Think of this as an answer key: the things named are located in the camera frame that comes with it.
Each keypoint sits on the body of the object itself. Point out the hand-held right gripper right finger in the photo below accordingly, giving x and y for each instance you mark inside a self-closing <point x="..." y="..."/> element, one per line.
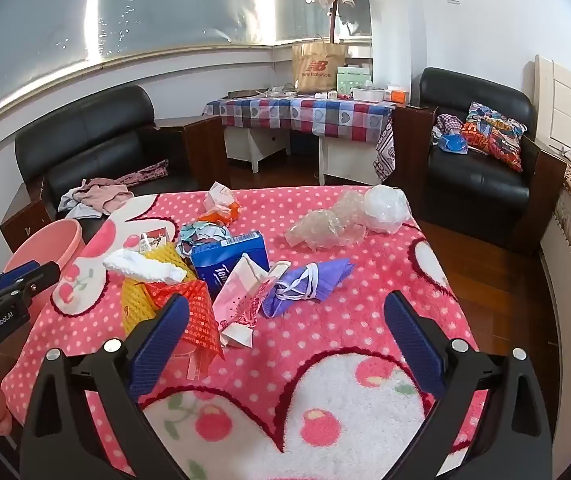
<point x="415" y="345"/>

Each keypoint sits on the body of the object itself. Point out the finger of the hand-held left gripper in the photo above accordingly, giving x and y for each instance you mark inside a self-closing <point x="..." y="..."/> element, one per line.
<point x="43" y="277"/>
<point x="15" y="271"/>

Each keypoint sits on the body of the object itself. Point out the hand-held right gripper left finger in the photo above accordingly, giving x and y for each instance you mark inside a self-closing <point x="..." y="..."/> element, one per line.
<point x="158" y="345"/>

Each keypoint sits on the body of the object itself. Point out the pink plastic bucket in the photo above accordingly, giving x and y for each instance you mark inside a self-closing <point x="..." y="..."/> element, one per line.
<point x="45" y="245"/>

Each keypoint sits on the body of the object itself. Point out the translucent white plastic bag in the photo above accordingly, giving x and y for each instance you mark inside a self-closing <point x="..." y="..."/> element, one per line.
<point x="388" y="210"/>

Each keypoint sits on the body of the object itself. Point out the clear plastic wrap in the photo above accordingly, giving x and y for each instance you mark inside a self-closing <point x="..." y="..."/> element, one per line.
<point x="320" y="230"/>

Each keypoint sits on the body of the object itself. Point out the yellow foam net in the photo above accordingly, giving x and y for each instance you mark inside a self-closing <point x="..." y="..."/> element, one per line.
<point x="138" y="310"/>

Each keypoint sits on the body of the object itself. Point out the red printed wrapper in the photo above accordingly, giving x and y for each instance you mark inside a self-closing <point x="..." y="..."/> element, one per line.
<point x="198" y="310"/>

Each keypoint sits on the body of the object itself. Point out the pale white cloth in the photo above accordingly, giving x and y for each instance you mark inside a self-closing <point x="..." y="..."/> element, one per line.
<point x="68" y="201"/>

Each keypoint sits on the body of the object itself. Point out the white foam net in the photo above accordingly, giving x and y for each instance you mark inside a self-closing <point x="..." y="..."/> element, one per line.
<point x="140" y="266"/>

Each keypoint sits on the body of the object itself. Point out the pink polka dot blanket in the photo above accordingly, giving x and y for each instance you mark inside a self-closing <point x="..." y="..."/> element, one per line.
<point x="340" y="300"/>

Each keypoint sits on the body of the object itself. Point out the pink garment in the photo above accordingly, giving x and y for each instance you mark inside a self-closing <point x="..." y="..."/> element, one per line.
<point x="100" y="195"/>

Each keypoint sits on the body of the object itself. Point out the blue tissue pack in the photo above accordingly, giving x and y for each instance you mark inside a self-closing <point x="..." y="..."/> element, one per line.
<point x="225" y="260"/>

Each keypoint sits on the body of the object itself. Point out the small red card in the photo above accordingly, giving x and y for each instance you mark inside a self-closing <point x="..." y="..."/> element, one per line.
<point x="155" y="236"/>

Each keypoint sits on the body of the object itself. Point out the teal patterned wrapper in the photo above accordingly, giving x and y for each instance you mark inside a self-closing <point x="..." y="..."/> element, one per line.
<point x="203" y="235"/>

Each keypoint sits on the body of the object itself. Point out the dark floral garment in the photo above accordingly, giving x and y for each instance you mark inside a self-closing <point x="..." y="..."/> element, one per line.
<point x="148" y="172"/>

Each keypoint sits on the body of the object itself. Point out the orange white wrapper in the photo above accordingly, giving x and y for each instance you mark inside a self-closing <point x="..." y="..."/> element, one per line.
<point x="220" y="205"/>

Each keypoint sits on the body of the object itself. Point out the black leather armchair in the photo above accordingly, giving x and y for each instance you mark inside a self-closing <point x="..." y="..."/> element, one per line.
<point x="90" y="130"/>
<point x="470" y="185"/>

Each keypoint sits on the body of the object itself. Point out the blue plastic bag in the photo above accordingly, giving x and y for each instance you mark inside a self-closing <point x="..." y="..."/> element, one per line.
<point x="453" y="142"/>

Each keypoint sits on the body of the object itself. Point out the checkered cloth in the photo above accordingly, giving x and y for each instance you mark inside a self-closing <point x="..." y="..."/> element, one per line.
<point x="445" y="124"/>

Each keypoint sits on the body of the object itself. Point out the colourful patterned cushion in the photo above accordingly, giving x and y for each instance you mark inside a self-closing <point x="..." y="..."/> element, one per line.
<point x="495" y="135"/>

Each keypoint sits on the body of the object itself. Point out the white table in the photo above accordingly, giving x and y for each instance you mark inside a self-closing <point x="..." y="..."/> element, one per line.
<point x="260" y="145"/>

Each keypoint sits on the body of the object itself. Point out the orange box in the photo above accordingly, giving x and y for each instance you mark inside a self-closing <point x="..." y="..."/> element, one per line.
<point x="396" y="96"/>

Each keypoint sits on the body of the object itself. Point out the white container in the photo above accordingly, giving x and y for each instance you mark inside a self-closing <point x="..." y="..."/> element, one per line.
<point x="368" y="94"/>

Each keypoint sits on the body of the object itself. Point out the plaid-covered side table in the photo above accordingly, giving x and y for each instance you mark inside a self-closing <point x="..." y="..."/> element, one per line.
<point x="305" y="112"/>

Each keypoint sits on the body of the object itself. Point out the dark flat tray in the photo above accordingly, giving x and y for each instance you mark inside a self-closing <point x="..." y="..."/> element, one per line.
<point x="243" y="94"/>

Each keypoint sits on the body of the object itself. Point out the mint green box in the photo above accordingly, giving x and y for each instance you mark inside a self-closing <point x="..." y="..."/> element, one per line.
<point x="355" y="79"/>

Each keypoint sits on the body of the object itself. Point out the white wooden headboard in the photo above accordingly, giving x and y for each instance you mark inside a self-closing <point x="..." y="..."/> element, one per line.
<point x="565" y="100"/>

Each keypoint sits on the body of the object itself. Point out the brown paper shopping bag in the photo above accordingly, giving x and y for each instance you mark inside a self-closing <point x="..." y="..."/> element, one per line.
<point x="318" y="67"/>

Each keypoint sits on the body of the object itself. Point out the frosted bay window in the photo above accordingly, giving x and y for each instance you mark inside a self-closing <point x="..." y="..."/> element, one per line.
<point x="165" y="5"/>

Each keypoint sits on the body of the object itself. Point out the wooden coat stand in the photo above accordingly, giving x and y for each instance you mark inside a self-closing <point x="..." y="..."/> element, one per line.
<point x="335" y="20"/>

